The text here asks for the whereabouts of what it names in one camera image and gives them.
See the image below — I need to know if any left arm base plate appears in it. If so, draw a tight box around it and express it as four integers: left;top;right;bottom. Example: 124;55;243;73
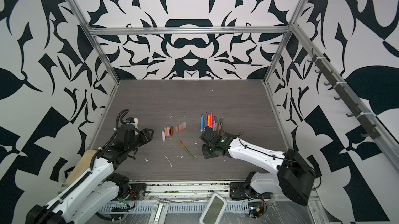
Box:
125;183;147;201

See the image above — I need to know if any white plastic clip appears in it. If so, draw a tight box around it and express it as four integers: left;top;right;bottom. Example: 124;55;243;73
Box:
148;202;169;224

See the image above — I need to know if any orange marker pen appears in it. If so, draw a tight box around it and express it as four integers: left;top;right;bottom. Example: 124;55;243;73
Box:
206;113;211;127

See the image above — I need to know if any blue marker pen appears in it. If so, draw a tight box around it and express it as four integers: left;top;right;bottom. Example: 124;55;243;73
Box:
200;114;204;132

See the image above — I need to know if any purple marker pen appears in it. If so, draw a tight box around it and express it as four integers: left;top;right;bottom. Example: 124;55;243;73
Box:
204;112;208;130

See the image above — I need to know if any beige foam pad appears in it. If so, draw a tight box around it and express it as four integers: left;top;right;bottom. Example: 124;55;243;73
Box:
65;149;97;186

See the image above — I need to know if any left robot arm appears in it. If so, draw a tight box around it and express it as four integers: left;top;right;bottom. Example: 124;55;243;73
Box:
26;123;154;224

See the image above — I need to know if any small circuit board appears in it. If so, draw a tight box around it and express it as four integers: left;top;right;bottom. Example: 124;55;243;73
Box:
248;201;267;219

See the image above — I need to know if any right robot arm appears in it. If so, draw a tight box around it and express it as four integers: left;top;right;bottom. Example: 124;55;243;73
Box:
200;127;320;206

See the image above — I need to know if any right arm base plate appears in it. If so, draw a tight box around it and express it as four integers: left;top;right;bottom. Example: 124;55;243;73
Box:
229;182;250;201

